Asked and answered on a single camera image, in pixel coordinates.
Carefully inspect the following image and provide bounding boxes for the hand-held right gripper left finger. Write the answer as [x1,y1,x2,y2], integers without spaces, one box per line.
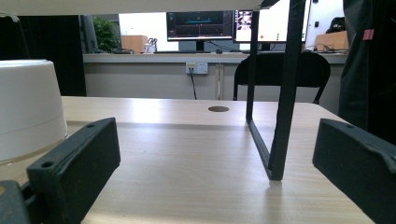
[26,117,121,224]

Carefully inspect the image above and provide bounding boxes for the pink tag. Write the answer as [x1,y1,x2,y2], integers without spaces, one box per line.
[362,28,375,42]

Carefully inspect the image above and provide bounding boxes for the dark-screen computer monitor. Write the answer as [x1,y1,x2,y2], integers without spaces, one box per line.
[165,10,234,52]

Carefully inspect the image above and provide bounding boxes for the dark curtain with pink tag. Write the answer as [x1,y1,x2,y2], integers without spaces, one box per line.
[338,0,396,145]

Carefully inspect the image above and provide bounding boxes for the grey office counter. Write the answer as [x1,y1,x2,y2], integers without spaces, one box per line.
[82,50,348,65]

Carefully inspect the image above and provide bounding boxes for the white cup with scissors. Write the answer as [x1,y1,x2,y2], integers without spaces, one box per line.
[144,37,159,54]

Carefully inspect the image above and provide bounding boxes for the black power cable at outlet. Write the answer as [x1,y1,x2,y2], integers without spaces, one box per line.
[189,68,198,101]

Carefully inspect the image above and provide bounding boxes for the cardboard box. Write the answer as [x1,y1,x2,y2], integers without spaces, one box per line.
[120,35,149,54]

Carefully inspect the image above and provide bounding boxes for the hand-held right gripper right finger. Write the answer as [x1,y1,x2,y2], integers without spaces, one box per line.
[312,118,396,224]

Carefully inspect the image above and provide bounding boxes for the black folding chair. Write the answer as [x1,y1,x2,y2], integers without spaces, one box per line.
[233,51,332,105]

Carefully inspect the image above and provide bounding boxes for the brown table grommet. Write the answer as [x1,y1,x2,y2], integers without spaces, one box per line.
[207,105,231,113]

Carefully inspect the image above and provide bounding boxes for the black bag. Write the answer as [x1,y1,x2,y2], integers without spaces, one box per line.
[325,16,347,35]

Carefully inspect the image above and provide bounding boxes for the white wall power outlet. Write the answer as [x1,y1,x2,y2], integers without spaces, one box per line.
[185,62,209,76]

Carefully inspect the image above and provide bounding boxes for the green potted plant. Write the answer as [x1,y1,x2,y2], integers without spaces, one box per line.
[92,17,121,53]

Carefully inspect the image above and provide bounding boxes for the large wooden box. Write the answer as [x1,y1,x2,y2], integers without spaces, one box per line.
[314,30,349,51]

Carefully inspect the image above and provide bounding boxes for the bright-screen computer monitor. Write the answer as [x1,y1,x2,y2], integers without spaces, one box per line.
[233,8,309,51]

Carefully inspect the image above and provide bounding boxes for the small black shelf table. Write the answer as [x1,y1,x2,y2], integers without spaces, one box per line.
[0,0,308,182]

